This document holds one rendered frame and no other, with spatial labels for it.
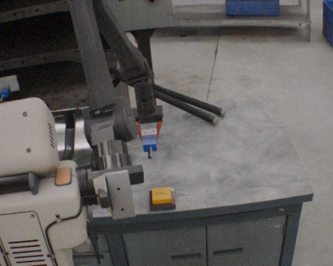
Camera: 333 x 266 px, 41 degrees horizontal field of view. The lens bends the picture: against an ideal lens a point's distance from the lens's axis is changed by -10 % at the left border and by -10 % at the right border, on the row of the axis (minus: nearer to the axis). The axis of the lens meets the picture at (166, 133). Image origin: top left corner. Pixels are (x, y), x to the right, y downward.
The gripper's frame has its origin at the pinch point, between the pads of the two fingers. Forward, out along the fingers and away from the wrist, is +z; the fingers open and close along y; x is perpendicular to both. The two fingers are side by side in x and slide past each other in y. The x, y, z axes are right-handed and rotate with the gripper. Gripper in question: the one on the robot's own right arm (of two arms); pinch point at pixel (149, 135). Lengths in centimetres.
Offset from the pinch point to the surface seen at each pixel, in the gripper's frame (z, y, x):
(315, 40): 90, -172, -325
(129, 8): -25, 6, -72
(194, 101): 9.7, -17.5, -40.9
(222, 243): 39.1, -21.4, 13.8
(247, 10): 58, -98, -343
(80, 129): 2.6, 25.6, -14.2
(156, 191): 11.7, -0.9, 14.7
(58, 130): 2.4, 33.9, -14.4
